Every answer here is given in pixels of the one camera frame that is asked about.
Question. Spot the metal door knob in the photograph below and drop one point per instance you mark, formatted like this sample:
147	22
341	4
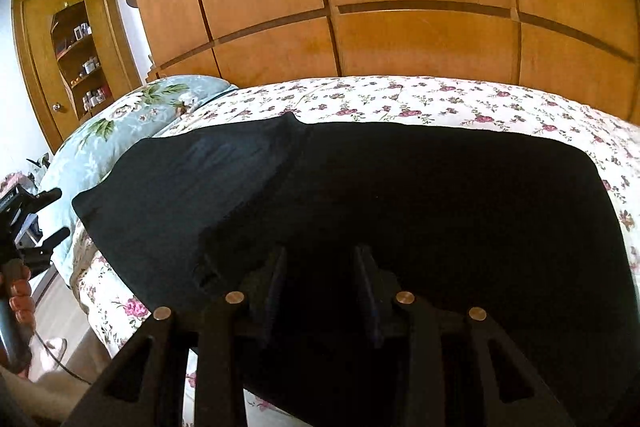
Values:
58	107

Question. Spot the person's left hand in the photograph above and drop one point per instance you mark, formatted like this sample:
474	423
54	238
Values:
20	289

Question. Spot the white floral bed sheet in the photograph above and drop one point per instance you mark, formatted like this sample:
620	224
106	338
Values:
400	102

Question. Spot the wooden shelf cabinet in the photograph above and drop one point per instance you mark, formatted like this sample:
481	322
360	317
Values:
35	57

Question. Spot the glass ornament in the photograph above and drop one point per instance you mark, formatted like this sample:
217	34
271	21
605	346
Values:
151	67

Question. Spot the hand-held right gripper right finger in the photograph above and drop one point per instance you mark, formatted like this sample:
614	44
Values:
367	297

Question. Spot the black embroidered pants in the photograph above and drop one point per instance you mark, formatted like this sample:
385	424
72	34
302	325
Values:
400	187

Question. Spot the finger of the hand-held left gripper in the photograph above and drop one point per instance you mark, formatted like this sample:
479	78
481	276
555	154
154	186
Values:
47	198
50	242

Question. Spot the small shelf ornaments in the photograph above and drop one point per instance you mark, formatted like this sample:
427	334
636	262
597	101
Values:
89	67

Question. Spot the light blue floral pillow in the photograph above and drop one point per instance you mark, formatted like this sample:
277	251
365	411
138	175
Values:
100	142

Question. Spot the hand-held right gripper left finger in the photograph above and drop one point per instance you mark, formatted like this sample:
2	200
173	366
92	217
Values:
277	287

